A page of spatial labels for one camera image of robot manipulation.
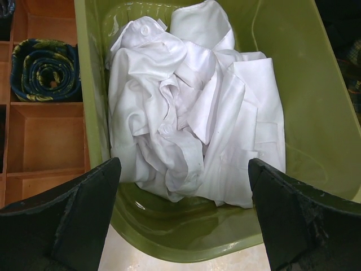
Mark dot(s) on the orange compartment tray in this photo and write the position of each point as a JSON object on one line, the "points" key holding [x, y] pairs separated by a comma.
{"points": [[42, 144]]}

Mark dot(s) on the green plastic basket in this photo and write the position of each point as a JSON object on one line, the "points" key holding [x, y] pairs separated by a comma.
{"points": [[322, 132]]}

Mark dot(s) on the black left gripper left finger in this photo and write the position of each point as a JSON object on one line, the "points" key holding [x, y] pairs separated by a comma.
{"points": [[63, 228]]}

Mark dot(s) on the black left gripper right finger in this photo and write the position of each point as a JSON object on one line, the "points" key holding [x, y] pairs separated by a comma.
{"points": [[304, 228]]}

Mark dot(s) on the yellow plaid shirt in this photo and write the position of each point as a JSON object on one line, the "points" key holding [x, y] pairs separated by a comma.
{"points": [[346, 48]]}

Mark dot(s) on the white collared shirt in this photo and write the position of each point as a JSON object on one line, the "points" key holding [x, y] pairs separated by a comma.
{"points": [[187, 112]]}

